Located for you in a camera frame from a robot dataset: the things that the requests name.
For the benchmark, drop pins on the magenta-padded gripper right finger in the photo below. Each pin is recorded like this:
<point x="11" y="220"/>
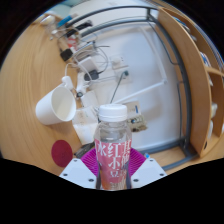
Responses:
<point x="148" y="171"/>

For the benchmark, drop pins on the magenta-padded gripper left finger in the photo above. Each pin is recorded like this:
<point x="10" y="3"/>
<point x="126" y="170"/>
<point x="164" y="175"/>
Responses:
<point x="76" y="171"/>

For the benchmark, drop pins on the clear pink-labelled drink bottle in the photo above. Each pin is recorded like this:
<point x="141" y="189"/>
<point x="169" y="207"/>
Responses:
<point x="113" y="156"/>

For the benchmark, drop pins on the dark flat case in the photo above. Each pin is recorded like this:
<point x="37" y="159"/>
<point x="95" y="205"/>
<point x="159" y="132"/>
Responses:
<point x="85" y="150"/>

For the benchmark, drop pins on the flat round red coaster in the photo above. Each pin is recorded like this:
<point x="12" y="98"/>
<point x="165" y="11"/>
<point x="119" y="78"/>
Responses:
<point x="61" y="153"/>

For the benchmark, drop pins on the small tree figurine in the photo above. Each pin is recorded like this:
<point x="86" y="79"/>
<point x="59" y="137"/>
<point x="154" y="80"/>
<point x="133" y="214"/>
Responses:
<point x="138" y="123"/>

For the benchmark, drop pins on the white plastic cup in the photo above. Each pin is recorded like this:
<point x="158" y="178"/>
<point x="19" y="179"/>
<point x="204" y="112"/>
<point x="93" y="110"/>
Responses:
<point x="50" y="106"/>

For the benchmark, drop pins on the white desk lamp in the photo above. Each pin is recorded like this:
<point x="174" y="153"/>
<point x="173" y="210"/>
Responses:
<point x="143" y="91"/>

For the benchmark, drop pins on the white power strip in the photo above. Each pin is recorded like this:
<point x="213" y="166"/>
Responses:
<point x="81" y="85"/>

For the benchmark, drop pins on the black plug adapter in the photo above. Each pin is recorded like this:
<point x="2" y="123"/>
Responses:
<point x="91" y="75"/>

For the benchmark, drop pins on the white power adapter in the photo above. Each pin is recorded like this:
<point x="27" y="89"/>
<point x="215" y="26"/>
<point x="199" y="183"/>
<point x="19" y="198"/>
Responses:
<point x="88" y="65"/>

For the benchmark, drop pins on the black charger block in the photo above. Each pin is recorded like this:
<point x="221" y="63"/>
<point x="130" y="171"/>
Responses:
<point x="66" y="54"/>

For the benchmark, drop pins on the black handheld device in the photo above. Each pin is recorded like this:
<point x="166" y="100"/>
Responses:
<point x="78" y="30"/>

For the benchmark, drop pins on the small blue bottle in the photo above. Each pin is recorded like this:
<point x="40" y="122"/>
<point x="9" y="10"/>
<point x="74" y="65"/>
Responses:
<point x="65" y="20"/>

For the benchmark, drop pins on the grey metal bed frame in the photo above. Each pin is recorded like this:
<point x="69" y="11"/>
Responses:
<point x="185" y="146"/>

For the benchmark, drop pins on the white wall outlet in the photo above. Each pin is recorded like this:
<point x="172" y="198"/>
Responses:
<point x="117" y="61"/>
<point x="134" y="107"/>
<point x="121" y="76"/>

